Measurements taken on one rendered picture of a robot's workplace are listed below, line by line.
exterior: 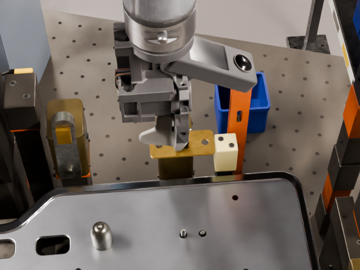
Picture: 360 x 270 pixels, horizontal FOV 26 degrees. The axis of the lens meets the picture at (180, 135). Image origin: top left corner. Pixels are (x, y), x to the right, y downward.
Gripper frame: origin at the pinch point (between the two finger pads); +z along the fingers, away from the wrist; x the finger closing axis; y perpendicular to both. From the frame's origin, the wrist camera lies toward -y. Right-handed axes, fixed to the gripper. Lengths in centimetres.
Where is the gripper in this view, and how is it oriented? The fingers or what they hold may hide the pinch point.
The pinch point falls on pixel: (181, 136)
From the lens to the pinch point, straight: 99.6
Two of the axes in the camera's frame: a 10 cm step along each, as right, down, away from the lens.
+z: 0.1, 5.8, 8.2
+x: 0.8, 8.1, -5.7
